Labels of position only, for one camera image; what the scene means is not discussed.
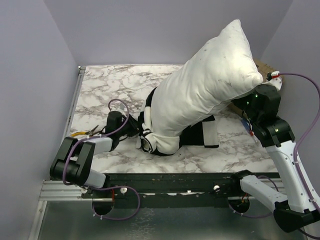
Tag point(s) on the blue handled screwdriver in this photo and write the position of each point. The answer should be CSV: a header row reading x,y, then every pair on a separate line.
x,y
248,128

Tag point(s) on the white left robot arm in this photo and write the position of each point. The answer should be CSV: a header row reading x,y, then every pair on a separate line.
x,y
73,161

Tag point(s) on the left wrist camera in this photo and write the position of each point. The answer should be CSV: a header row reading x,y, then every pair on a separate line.
x,y
116,122

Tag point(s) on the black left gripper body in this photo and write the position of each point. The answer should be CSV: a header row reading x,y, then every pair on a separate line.
x,y
130,128

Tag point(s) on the black and white checkered pillowcase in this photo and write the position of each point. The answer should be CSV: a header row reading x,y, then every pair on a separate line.
x,y
203,134

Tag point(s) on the white pillow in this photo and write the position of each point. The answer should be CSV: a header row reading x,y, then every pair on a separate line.
x,y
222,70

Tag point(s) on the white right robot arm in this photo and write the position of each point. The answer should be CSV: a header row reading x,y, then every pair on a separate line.
x,y
300,205

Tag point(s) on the black front mounting rail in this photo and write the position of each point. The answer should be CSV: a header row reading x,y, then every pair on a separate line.
x,y
167,190

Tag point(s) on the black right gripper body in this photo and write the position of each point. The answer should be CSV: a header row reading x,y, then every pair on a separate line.
x,y
245,103

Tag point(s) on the aluminium left side rail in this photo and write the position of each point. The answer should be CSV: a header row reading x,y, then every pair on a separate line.
x,y
72,100

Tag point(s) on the yellow handled pliers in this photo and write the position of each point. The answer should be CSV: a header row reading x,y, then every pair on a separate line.
x,y
90,133

